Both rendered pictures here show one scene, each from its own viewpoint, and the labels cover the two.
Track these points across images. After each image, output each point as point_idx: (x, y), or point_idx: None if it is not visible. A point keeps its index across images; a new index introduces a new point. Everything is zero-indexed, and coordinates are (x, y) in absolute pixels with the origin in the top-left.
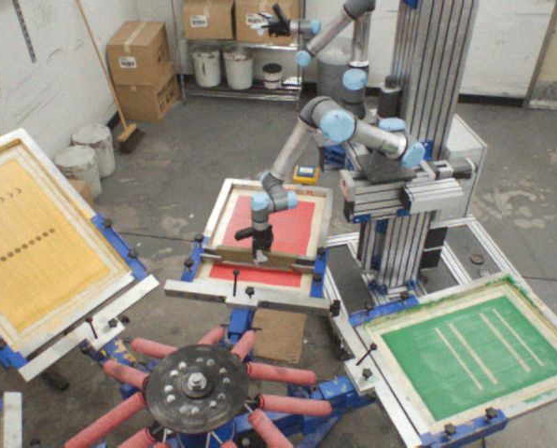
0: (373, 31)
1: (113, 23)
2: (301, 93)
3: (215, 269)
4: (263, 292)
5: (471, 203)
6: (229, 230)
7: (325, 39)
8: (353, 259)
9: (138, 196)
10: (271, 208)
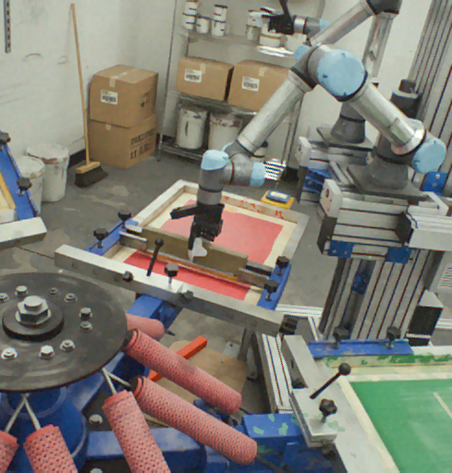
0: (372, 126)
1: (105, 60)
2: (283, 178)
3: (135, 258)
4: (190, 285)
5: None
6: (167, 225)
7: (334, 33)
8: (311, 335)
9: (79, 226)
10: (227, 173)
